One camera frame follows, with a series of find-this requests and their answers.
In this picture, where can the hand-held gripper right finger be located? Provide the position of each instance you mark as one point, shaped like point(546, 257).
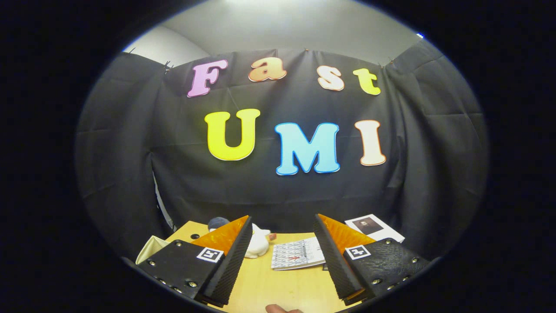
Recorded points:
point(339, 265)

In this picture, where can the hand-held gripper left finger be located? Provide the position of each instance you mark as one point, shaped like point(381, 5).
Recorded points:
point(232, 261)

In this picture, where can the beige fabric storage box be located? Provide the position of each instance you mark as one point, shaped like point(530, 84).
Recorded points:
point(150, 248)

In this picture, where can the white duck plush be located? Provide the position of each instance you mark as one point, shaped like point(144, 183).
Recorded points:
point(258, 243)

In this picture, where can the grey white penguin plush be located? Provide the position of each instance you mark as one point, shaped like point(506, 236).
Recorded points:
point(217, 222)

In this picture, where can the grey patterned book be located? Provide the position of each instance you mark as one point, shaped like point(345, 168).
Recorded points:
point(295, 254)

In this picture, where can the white book portrait picture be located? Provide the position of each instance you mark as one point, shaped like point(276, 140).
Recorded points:
point(369, 226)

